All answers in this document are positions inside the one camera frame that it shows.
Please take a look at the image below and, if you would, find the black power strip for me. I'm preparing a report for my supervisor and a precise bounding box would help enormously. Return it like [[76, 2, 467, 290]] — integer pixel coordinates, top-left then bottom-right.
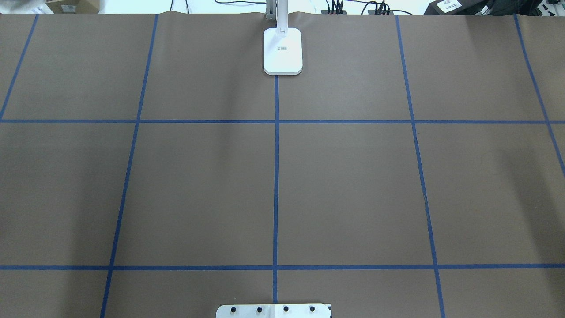
[[321, 8, 395, 16]]

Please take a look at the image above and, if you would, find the cardboard box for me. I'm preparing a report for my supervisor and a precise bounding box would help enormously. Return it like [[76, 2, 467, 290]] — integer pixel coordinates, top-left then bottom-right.
[[45, 0, 100, 14]]

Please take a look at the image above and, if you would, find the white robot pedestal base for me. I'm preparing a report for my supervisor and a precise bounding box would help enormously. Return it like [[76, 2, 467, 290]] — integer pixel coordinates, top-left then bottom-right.
[[215, 303, 332, 318]]

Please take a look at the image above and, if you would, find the white desk lamp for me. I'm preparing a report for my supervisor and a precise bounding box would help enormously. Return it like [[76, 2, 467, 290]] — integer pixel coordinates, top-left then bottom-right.
[[263, 0, 304, 76]]

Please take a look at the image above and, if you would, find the black device with label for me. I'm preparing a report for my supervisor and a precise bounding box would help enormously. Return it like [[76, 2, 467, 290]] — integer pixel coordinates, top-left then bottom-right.
[[424, 0, 496, 15]]

